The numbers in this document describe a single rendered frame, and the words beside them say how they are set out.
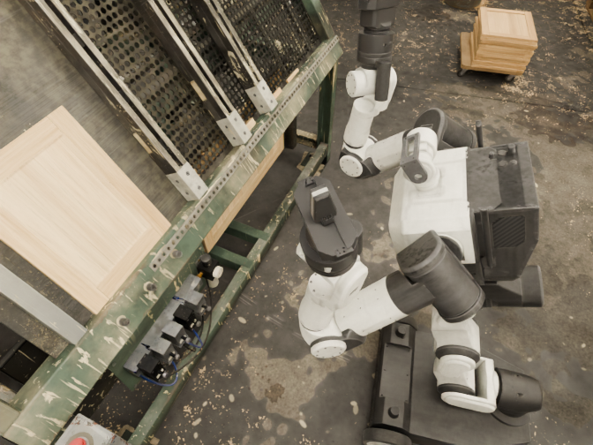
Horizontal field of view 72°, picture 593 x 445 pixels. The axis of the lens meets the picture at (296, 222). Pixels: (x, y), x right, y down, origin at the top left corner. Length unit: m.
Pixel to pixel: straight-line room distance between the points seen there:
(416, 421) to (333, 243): 1.48
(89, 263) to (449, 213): 1.00
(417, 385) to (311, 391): 0.49
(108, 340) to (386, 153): 0.98
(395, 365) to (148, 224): 1.21
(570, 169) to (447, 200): 2.59
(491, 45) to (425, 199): 3.05
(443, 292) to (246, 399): 1.43
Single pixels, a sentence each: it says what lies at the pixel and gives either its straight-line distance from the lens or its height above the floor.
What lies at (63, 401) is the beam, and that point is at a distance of 1.35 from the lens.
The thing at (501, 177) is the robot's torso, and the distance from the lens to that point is 0.95.
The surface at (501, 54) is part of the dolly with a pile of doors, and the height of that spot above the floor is 0.27.
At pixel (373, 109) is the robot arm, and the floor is 1.32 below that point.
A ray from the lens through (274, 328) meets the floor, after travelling 2.20.
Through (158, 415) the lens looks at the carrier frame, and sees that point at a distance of 1.96.
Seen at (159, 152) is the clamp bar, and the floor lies 1.10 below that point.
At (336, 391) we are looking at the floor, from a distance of 2.09.
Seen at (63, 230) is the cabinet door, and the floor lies 1.09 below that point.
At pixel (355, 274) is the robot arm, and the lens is 0.69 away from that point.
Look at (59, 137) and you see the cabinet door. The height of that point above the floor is 1.25.
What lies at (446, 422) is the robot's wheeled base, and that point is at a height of 0.17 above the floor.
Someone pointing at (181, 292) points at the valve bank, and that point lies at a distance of 1.50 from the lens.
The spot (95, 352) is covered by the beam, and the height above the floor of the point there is 0.86.
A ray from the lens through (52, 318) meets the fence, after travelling 1.30.
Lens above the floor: 2.00
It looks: 51 degrees down
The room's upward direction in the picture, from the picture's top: straight up
